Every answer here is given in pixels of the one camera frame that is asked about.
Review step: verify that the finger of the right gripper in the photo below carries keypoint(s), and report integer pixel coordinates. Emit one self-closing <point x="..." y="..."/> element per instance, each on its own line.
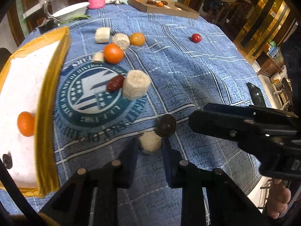
<point x="219" y="125"/>
<point x="251" y="111"/>

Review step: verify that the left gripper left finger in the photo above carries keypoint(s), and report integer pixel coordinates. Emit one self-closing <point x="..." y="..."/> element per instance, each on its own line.
<point x="92" y="195"/>

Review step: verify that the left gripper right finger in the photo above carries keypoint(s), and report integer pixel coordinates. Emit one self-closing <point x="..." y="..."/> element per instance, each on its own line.
<point x="212" y="191"/>

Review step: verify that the dark brown round fruit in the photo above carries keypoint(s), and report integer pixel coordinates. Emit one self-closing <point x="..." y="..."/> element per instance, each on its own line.
<point x="166" y="126"/>

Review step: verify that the small white foam cylinder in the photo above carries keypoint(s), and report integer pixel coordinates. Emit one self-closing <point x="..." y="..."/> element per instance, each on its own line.
<point x="150" y="142"/>

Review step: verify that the red cherry tomato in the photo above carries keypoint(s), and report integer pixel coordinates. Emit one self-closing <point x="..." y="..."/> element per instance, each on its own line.
<point x="196" y="38"/>

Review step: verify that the large beige foam cylinder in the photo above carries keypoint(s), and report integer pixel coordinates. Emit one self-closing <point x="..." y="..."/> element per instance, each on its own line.
<point x="135" y="85"/>

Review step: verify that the red date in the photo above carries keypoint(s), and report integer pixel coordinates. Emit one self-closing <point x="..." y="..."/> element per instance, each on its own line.
<point x="115" y="83"/>

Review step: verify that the white foam block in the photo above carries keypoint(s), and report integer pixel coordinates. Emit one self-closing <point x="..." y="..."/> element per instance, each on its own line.
<point x="102" y="35"/>

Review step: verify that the person's right hand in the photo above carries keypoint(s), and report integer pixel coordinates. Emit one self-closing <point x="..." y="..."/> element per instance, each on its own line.
<point x="278" y="198"/>

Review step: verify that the small orange in tray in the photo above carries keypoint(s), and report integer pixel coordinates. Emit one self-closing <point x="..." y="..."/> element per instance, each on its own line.
<point x="26" y="123"/>

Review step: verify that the blue plaid tablecloth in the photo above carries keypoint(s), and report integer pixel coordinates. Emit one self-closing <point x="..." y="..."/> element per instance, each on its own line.
<point x="91" y="126"/>

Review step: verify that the brown cardboard tray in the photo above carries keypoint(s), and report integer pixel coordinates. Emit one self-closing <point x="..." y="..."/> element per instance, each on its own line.
<point x="166" y="7"/>

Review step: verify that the white tray with yellow tape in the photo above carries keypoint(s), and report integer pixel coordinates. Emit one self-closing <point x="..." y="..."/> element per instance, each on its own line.
<point x="29" y="82"/>

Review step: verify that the pale orange tangerine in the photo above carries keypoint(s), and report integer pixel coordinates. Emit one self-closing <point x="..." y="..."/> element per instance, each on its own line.
<point x="137" y="39"/>

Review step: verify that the small white foam piece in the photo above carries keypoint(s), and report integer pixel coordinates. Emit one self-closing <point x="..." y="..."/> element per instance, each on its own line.
<point x="98" y="57"/>

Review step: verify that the green leaves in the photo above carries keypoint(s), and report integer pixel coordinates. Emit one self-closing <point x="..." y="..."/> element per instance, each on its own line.
<point x="76" y="18"/>

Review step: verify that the white enamel bowl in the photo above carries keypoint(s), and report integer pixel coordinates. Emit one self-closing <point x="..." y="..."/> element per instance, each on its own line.
<point x="74" y="10"/>

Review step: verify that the clear glass pitcher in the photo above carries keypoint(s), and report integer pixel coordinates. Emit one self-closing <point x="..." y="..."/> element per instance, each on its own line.
<point x="56" y="6"/>

